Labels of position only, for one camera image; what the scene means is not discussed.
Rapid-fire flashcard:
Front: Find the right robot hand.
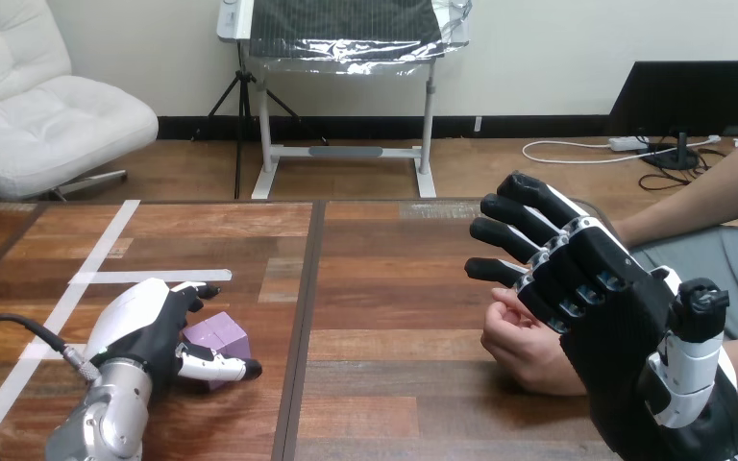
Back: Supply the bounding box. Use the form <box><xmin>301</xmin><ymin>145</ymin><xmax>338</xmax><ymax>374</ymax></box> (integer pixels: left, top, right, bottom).
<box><xmin>463</xmin><ymin>171</ymin><xmax>738</xmax><ymax>461</ymax></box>

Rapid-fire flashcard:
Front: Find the person's hand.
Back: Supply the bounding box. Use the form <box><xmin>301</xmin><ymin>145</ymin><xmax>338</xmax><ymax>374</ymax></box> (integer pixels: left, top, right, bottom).
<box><xmin>480</xmin><ymin>286</ymin><xmax>591</xmax><ymax>398</ymax></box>

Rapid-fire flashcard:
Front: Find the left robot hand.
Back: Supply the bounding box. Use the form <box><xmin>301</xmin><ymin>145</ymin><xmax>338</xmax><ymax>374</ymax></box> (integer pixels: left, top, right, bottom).
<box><xmin>82</xmin><ymin>278</ymin><xmax>263</xmax><ymax>394</ymax></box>

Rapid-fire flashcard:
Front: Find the purple block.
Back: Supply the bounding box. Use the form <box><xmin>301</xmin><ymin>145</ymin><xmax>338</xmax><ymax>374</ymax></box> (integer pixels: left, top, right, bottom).
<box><xmin>181</xmin><ymin>311</ymin><xmax>253</xmax><ymax>391</ymax></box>

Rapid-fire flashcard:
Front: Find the person's body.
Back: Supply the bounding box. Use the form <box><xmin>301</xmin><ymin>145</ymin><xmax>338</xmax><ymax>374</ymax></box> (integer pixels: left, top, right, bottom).
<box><xmin>629</xmin><ymin>225</ymin><xmax>738</xmax><ymax>461</ymax></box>

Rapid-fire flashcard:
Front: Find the white power strip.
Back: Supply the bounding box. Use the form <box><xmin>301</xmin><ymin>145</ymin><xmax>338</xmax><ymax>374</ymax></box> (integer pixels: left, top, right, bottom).
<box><xmin>607</xmin><ymin>135</ymin><xmax>652</xmax><ymax>154</ymax></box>

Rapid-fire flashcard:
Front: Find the black tripod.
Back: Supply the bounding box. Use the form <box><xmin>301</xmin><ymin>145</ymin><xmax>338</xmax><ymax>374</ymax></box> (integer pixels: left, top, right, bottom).
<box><xmin>193</xmin><ymin>37</ymin><xmax>331</xmax><ymax>201</ymax></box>

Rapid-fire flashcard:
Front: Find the white cushioned chair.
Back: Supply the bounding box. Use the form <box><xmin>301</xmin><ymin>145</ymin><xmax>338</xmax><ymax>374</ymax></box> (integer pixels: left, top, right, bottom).
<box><xmin>0</xmin><ymin>0</ymin><xmax>160</xmax><ymax>203</ymax></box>

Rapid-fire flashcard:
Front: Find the white desk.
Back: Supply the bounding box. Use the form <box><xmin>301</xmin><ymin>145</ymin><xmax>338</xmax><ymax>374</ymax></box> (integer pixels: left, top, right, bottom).
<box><xmin>215</xmin><ymin>0</ymin><xmax>474</xmax><ymax>201</ymax></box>

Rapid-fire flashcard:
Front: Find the dark screen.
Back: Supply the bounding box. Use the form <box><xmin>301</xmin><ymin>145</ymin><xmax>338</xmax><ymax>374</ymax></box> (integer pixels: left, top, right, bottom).
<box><xmin>606</xmin><ymin>60</ymin><xmax>738</xmax><ymax>171</ymax></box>

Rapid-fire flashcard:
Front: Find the foil sheet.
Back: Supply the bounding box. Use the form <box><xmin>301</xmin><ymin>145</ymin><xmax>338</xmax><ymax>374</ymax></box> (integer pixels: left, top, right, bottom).
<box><xmin>246</xmin><ymin>0</ymin><xmax>474</xmax><ymax>78</ymax></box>

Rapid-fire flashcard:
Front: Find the black cable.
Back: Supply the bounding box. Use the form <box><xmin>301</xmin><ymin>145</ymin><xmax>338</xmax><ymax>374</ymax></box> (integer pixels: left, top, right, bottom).
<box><xmin>0</xmin><ymin>312</ymin><xmax>102</xmax><ymax>461</ymax></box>

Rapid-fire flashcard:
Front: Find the tangle of cables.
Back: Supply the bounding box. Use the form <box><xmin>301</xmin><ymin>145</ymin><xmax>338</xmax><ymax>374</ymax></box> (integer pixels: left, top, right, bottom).
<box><xmin>521</xmin><ymin>130</ymin><xmax>730</xmax><ymax>193</ymax></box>

